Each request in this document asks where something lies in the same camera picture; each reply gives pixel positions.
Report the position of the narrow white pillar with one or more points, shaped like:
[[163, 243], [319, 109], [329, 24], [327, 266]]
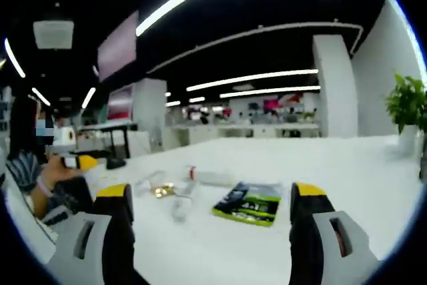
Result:
[[150, 104]]

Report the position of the green skincare packet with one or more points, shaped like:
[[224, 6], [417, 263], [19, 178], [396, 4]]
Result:
[[247, 205]]

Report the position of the white skincare bottle clear cap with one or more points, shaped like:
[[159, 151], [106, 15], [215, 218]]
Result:
[[180, 210]]

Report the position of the black-legged desk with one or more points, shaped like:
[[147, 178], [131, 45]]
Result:
[[110, 126]]

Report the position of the short ceiling light strip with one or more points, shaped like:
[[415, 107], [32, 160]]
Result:
[[40, 96], [88, 97]]

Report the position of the thin curved ceiling light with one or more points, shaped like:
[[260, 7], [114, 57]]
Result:
[[15, 59]]

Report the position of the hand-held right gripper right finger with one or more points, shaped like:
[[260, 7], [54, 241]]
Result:
[[353, 248]]

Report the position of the straight ceiling light strip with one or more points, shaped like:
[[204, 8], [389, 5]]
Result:
[[270, 91], [253, 78]]

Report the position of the ceiling air conditioner vent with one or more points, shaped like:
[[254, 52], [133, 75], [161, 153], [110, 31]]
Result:
[[53, 34]]

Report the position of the pink display screen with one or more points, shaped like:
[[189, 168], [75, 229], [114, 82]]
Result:
[[120, 104]]

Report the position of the hanging grey display screen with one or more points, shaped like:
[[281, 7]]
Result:
[[118, 48]]

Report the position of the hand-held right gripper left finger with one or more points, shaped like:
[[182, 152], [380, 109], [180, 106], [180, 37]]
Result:
[[73, 251]]

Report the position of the small black object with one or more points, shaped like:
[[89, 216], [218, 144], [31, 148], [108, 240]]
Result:
[[116, 163]]

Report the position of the long white office counter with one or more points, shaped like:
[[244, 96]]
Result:
[[233, 129]]

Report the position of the potted green plant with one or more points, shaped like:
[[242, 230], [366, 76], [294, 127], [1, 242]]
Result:
[[407, 104]]

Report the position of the wide white pillar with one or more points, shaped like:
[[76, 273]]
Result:
[[335, 91]]

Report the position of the white skincare tube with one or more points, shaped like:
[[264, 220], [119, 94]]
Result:
[[215, 178]]

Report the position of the long curved ceiling light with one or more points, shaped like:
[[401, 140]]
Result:
[[156, 14]]

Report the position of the pink red wall banner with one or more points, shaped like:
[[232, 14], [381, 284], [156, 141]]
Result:
[[277, 103]]

